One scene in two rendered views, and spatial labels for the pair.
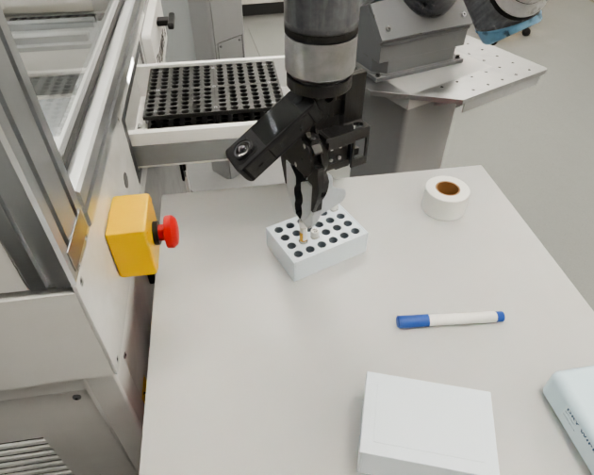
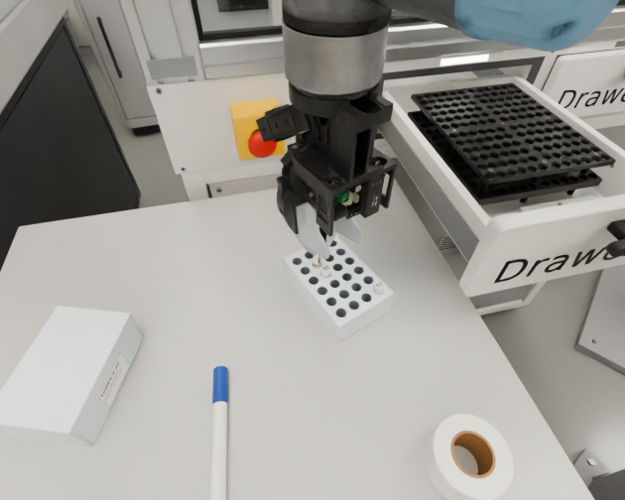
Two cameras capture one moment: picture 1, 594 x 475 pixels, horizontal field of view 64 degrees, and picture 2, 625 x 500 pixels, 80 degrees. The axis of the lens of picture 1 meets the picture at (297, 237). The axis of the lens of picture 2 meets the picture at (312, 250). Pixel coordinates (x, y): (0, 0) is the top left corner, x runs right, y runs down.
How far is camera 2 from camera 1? 57 cm
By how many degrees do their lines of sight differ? 57
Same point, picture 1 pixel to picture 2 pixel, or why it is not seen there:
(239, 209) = (383, 223)
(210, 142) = (409, 149)
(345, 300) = (260, 321)
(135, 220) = (245, 111)
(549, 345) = not seen: outside the picture
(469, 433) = (34, 398)
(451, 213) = (429, 465)
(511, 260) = not seen: outside the picture
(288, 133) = (278, 118)
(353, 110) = (339, 160)
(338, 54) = (288, 43)
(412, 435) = (53, 345)
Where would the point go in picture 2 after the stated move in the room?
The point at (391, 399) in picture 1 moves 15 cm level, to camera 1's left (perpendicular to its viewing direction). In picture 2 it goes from (94, 331) to (129, 232)
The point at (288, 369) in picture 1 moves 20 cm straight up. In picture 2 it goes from (183, 278) to (131, 154)
